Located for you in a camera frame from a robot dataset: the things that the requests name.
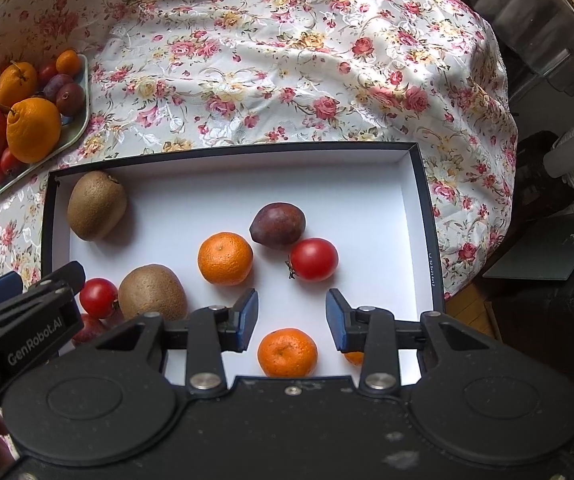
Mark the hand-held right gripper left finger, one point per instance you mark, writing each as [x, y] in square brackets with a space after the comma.
[248, 320]

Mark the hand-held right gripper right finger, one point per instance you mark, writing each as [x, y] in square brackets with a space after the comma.
[337, 320]

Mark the orange tangerine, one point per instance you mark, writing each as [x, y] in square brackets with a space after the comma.
[224, 258]
[287, 352]
[354, 358]

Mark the reddish purple plum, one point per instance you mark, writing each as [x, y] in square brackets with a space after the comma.
[89, 329]

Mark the brown kiwi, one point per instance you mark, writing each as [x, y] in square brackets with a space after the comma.
[97, 205]
[152, 292]

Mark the black box white inside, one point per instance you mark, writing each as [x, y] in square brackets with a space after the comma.
[317, 185]

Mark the pale green tray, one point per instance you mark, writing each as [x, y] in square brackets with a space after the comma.
[74, 130]

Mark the knobby orange with stem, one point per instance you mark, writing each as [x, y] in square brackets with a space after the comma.
[34, 130]

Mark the dark purple plum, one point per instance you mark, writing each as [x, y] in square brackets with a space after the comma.
[72, 100]

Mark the large round orange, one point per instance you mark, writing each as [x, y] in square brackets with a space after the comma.
[15, 84]

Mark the red plum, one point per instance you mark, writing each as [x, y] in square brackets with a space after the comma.
[47, 75]

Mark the small tangerine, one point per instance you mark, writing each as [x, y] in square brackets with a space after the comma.
[69, 61]

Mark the dark flat laptop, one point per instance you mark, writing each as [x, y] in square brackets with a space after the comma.
[542, 247]

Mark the white shiny floral tablecloth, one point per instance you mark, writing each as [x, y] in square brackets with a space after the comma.
[267, 85]

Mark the beige floral cloth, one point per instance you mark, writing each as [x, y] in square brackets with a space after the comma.
[17, 10]

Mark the white plastic jug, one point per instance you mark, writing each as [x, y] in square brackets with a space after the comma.
[567, 157]

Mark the grey glossy furniture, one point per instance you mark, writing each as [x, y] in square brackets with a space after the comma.
[517, 20]

